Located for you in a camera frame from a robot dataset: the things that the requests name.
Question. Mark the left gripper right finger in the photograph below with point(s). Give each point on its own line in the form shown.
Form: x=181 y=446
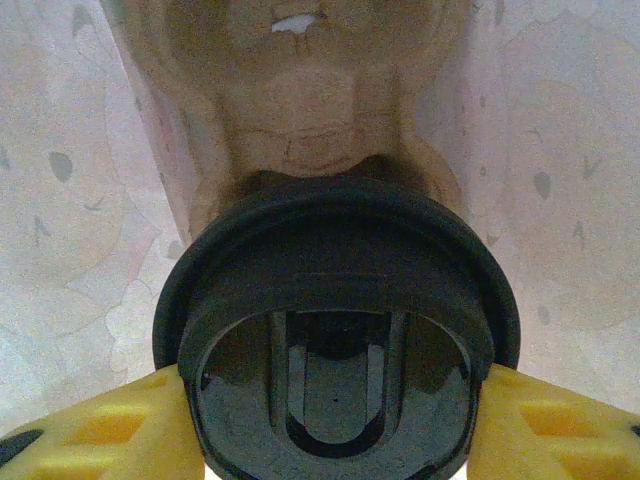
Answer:
x=550 y=430

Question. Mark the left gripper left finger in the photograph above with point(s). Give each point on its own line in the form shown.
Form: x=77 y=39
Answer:
x=100 y=430

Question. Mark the black plastic cup lid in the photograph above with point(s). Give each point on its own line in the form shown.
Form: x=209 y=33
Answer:
x=330 y=280

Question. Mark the brown pulp cup carrier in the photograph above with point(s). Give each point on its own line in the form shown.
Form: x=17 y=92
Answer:
x=310 y=100

